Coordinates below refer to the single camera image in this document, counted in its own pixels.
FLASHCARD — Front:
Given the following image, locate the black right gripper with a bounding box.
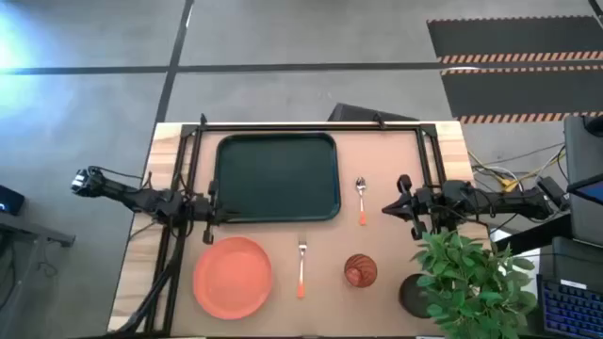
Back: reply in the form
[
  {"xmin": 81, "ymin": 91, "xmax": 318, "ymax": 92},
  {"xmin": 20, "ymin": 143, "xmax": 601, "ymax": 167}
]
[{"xmin": 382, "ymin": 173, "xmax": 442, "ymax": 241}]

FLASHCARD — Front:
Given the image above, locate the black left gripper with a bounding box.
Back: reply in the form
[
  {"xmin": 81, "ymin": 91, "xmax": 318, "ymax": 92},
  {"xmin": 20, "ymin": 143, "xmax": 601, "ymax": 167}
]
[{"xmin": 190, "ymin": 180, "xmax": 241, "ymax": 245}]

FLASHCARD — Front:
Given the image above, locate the spoon with orange handle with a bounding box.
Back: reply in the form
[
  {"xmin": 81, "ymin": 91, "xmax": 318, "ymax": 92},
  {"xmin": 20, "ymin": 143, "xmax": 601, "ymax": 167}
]
[{"xmin": 355, "ymin": 176, "xmax": 368, "ymax": 227}]

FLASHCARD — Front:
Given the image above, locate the orange plastic plate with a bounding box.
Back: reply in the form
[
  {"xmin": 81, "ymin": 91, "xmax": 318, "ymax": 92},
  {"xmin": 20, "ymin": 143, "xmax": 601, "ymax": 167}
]
[{"xmin": 191, "ymin": 235, "xmax": 273, "ymax": 321}]

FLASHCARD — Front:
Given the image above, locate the orange faceted plastic cup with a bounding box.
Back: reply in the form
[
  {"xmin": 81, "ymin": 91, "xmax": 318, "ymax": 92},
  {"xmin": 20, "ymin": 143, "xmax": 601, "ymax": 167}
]
[{"xmin": 343, "ymin": 253, "xmax": 379, "ymax": 289}]

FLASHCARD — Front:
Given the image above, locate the fork with orange handle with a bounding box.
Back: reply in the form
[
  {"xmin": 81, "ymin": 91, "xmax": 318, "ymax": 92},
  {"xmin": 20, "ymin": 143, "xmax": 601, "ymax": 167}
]
[{"xmin": 296, "ymin": 238, "xmax": 308, "ymax": 300}]

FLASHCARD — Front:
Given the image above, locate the dark green plastic tray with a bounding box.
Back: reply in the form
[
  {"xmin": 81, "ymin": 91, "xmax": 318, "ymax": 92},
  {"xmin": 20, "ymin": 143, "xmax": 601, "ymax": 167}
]
[{"xmin": 214, "ymin": 132, "xmax": 341, "ymax": 223}]

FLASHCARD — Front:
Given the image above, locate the tan table mat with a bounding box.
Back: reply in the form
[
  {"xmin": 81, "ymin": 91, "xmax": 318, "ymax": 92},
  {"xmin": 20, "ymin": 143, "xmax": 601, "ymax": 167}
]
[{"xmin": 170, "ymin": 130, "xmax": 445, "ymax": 338}]

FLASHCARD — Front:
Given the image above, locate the dark round plant pot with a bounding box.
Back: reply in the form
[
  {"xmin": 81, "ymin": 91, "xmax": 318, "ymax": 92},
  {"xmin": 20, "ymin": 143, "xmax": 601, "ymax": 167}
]
[{"xmin": 399, "ymin": 272, "xmax": 440, "ymax": 319}]

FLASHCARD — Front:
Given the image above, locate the green leafy plant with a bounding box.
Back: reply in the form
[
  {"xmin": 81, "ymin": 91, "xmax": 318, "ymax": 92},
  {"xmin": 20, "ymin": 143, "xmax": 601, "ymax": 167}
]
[{"xmin": 410, "ymin": 229, "xmax": 539, "ymax": 339}]

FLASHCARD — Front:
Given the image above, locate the black angular box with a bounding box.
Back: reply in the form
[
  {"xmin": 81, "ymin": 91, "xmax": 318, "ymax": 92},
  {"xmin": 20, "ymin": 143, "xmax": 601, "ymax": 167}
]
[{"xmin": 327, "ymin": 103, "xmax": 420, "ymax": 123}]

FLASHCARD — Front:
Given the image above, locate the black side desk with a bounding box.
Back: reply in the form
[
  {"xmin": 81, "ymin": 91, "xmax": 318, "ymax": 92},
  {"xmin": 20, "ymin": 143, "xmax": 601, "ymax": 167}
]
[{"xmin": 489, "ymin": 214, "xmax": 574, "ymax": 255}]

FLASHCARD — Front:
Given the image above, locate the black power adapter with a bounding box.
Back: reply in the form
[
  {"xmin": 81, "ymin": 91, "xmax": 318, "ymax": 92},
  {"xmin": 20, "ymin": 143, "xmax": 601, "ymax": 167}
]
[{"xmin": 536, "ymin": 175, "xmax": 569, "ymax": 211}]

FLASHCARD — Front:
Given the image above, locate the black hazard-striped floor mat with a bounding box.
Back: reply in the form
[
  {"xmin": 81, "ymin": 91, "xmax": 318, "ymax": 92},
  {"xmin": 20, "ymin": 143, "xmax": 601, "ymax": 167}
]
[
  {"xmin": 426, "ymin": 15, "xmax": 603, "ymax": 65},
  {"xmin": 439, "ymin": 65, "xmax": 603, "ymax": 125}
]

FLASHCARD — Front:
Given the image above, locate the grey computer case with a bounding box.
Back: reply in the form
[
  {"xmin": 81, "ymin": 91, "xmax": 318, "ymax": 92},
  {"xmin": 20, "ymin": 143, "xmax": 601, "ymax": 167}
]
[{"xmin": 562, "ymin": 115, "xmax": 603, "ymax": 249}]

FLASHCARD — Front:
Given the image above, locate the blue lit screen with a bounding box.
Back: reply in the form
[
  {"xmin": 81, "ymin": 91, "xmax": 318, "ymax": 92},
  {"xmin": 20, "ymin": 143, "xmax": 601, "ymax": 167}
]
[{"xmin": 566, "ymin": 173, "xmax": 603, "ymax": 206}]

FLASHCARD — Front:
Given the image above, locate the grey side desk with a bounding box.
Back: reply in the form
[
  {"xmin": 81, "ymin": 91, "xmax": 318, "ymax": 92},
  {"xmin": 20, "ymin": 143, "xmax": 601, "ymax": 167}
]
[{"xmin": 0, "ymin": 211, "xmax": 76, "ymax": 339}]

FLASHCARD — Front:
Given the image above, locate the backlit computer keyboard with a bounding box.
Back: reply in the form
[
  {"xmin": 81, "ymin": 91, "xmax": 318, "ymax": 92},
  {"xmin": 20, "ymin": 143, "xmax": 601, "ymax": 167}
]
[{"xmin": 536, "ymin": 275, "xmax": 603, "ymax": 339}]

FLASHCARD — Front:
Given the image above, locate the small black electronic device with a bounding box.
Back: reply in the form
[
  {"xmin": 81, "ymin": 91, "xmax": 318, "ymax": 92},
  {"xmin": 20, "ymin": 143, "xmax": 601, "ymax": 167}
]
[{"xmin": 0, "ymin": 185, "xmax": 26, "ymax": 217}]

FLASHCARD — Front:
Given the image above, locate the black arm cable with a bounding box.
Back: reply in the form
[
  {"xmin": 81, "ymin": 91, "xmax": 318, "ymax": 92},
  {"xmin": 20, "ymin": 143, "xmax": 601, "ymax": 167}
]
[
  {"xmin": 440, "ymin": 181, "xmax": 522, "ymax": 234},
  {"xmin": 87, "ymin": 165, "xmax": 153, "ymax": 189}
]

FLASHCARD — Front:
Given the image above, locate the yellow floor cable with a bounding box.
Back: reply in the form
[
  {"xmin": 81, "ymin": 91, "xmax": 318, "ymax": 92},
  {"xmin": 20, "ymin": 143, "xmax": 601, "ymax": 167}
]
[{"xmin": 470, "ymin": 150, "xmax": 566, "ymax": 193}]

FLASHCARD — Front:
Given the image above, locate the black aluminium rig frame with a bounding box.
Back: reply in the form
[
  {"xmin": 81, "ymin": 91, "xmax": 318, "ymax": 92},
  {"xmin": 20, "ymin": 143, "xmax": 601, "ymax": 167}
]
[{"xmin": 107, "ymin": 112, "xmax": 448, "ymax": 338}]

